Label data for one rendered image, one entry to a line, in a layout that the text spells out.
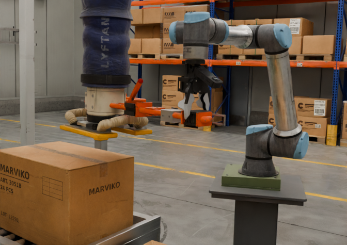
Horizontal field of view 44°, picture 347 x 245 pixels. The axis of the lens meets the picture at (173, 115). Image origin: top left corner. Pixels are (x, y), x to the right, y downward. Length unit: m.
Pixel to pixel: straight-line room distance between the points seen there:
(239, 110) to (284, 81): 8.59
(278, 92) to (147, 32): 9.15
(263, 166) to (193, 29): 1.14
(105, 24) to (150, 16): 8.76
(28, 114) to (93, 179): 3.23
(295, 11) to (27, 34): 6.84
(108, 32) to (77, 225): 0.85
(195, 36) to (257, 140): 1.04
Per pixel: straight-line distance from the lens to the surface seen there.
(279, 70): 2.15
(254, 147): 2.41
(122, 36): 1.91
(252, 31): 2.13
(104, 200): 2.05
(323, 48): 8.84
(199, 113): 1.47
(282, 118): 2.27
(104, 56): 1.88
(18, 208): 2.25
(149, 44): 10.57
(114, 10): 1.89
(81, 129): 1.93
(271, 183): 2.38
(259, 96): 10.61
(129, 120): 1.85
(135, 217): 2.37
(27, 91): 5.10
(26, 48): 5.10
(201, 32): 1.50
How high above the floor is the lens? 1.39
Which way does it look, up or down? 6 degrees down
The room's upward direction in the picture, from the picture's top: 2 degrees clockwise
